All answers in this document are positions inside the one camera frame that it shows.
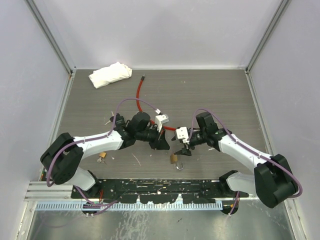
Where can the red cable lock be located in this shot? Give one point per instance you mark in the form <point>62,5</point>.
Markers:
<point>139,105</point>

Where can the blue slotted cable duct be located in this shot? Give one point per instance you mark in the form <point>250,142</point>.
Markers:
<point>80,206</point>

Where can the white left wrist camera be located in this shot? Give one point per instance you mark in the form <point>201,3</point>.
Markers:
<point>160,120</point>

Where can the small brass padlock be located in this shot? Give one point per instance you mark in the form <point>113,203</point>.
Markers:
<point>102,154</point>

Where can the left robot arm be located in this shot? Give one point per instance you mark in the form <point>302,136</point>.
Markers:
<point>63,157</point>

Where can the small silver keys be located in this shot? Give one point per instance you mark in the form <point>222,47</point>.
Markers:
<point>101,160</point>

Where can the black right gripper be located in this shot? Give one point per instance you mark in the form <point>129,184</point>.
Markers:
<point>184,151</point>

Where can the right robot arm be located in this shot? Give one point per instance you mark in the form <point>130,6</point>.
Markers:
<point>272,180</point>

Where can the black-headed key bunch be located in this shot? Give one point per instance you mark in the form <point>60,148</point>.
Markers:
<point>111,119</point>

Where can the large brass padlock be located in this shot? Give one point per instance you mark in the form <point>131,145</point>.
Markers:
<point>175,161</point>

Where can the white cloth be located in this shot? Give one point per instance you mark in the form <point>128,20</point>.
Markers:
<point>110,74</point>

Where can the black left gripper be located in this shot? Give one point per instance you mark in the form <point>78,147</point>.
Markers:
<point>160,142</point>

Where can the aluminium frame rail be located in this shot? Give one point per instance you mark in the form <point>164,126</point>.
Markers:
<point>39,191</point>

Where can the black padlock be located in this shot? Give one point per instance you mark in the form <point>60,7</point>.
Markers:
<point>119,121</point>

